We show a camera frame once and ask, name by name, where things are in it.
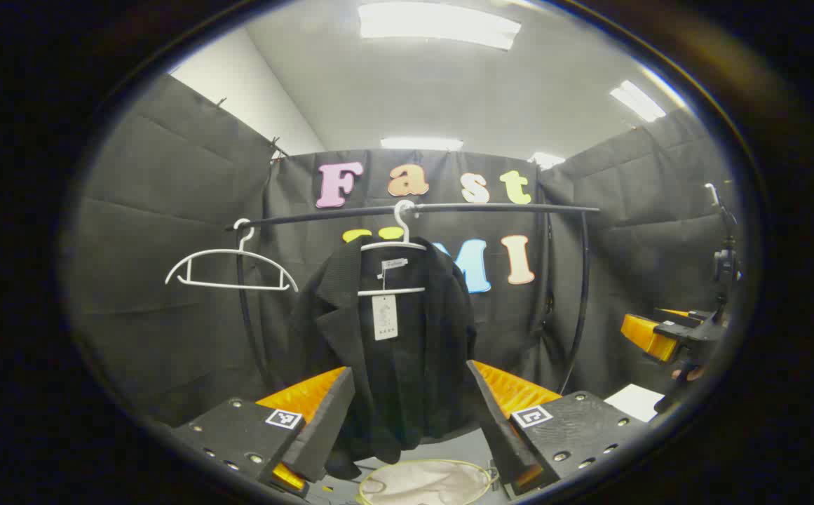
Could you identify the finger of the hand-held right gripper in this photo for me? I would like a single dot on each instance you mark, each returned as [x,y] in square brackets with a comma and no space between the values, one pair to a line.
[648,337]
[676,313]

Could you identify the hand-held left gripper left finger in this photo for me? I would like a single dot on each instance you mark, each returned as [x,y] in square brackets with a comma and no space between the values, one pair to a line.
[322,428]

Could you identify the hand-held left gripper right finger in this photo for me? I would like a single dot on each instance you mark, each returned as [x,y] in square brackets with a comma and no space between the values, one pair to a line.
[501,428]

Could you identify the beige laundry hamper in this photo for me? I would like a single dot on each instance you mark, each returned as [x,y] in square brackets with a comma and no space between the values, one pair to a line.
[424,484]

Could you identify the black jacket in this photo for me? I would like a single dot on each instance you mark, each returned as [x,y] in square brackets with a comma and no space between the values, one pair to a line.
[414,379]

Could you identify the white hanger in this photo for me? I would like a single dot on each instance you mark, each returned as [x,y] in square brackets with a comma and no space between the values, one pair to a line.
[402,210]
[238,285]

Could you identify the black clothes rack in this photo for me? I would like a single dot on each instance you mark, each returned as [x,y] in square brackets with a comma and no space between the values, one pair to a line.
[491,207]

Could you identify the white floor sheet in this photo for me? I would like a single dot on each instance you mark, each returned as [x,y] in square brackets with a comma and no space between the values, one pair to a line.
[634,401]

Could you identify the ceiling light panel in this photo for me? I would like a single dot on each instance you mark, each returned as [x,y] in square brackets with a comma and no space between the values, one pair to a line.
[636,100]
[545,160]
[438,24]
[421,143]

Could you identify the black backdrop cloth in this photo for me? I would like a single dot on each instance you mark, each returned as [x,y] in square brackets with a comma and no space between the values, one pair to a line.
[168,280]

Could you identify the black camera stand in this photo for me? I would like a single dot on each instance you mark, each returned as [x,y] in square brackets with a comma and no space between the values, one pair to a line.
[727,263]

